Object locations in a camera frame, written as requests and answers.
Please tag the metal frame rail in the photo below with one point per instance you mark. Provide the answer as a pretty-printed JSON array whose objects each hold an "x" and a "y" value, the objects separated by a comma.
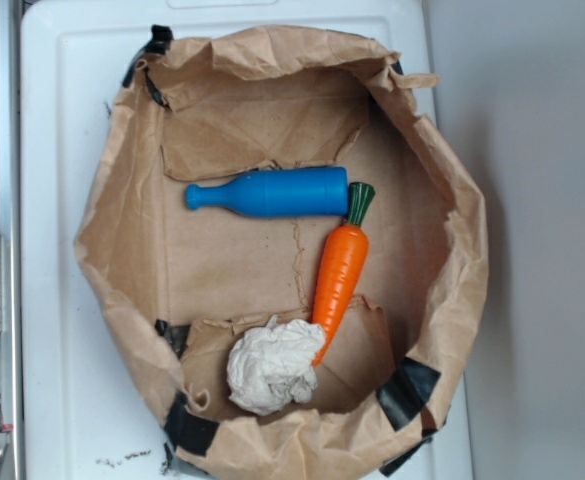
[{"x": 12, "y": 450}]

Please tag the orange toy carrot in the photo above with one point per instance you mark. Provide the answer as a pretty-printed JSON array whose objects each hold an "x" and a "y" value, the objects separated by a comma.
[{"x": 343, "y": 258}]

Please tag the white paper ball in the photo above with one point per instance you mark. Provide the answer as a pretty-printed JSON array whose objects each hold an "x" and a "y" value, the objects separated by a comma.
[{"x": 271, "y": 366}]

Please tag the blue toy bottle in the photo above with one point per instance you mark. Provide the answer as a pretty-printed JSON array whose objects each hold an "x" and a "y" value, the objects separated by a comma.
[{"x": 277, "y": 193}]

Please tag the brown paper bag liner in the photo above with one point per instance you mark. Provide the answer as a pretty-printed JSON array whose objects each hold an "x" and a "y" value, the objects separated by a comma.
[{"x": 178, "y": 288}]

